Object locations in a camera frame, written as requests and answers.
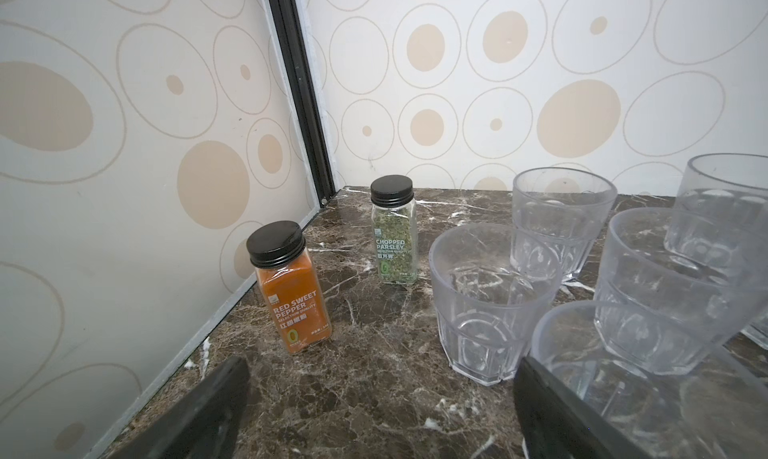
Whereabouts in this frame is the clear faceted glass one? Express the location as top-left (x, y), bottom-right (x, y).
top-left (428, 223), bottom-right (562, 386)

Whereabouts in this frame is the red sweet pepper spice jar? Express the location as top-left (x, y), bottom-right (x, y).
top-left (246, 220), bottom-right (332, 354)

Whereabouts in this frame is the clear faceted glass four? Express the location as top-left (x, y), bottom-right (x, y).
top-left (674, 152), bottom-right (767, 273)

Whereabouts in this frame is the chopped parsley spice jar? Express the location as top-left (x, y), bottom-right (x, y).
top-left (370, 174), bottom-right (418, 284)

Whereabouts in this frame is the clear faceted glass two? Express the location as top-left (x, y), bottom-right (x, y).
top-left (512, 167), bottom-right (618, 282)

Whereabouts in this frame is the clear faceted glass five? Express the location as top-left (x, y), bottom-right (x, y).
top-left (529, 300), bottom-right (767, 458)

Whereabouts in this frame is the clear faceted glass three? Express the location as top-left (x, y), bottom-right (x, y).
top-left (594, 207), bottom-right (767, 375)

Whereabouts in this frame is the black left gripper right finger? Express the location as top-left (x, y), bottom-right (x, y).
top-left (513, 356), bottom-right (648, 458)

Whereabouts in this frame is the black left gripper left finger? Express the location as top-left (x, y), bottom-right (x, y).
top-left (114, 356), bottom-right (250, 458)

